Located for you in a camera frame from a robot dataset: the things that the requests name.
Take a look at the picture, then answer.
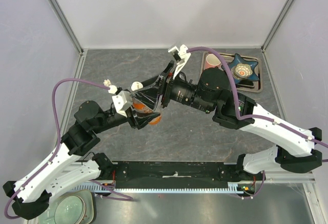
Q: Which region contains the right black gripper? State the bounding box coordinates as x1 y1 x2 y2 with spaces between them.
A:
130 60 214 114

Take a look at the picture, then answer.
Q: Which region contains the orange drink bottle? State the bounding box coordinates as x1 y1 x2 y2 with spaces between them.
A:
133 99 162 125

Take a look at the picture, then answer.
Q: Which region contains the white bottle cap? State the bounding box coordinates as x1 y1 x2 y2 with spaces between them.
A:
131 82 144 91

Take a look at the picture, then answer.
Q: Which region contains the cream bottle cap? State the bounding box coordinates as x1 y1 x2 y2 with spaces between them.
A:
104 79 111 87

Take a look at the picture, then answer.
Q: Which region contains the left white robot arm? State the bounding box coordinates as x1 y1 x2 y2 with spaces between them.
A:
3 100 160 220

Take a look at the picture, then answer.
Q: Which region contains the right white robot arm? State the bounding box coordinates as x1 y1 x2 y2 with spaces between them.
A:
131 67 323 180

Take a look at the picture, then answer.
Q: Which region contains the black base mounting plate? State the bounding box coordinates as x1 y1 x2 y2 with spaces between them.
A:
97 161 264 182

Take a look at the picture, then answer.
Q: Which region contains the pink mug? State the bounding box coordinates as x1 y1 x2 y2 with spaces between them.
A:
203 54 221 70

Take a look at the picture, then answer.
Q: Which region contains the blue star-shaped dish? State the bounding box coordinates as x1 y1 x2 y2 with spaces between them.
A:
227 53 259 84

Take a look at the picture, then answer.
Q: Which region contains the small patterned bowl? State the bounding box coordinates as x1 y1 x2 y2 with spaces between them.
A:
231 63 253 79

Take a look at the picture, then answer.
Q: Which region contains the green ceramic plate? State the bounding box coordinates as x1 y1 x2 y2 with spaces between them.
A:
38 190 96 223

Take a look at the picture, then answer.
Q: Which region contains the green ceramic bowl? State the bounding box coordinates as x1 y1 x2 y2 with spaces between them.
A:
54 195 86 224

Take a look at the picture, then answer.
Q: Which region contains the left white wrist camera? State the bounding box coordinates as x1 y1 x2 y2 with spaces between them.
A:
108 85 133 117

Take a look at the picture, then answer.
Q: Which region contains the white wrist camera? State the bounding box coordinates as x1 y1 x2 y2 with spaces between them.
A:
168 45 191 79
108 85 133 117

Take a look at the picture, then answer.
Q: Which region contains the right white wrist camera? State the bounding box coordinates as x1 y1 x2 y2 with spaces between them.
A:
168 45 191 79

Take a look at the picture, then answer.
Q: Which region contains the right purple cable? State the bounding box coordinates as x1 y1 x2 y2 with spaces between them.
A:
187 46 328 163

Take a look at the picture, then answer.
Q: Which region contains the purple cable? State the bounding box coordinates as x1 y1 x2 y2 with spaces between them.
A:
187 46 328 163
4 78 134 219

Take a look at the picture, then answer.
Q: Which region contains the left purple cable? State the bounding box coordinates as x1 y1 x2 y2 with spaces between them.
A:
4 78 134 219

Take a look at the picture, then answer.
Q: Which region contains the slotted cable duct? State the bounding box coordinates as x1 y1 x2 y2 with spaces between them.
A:
69 181 255 194

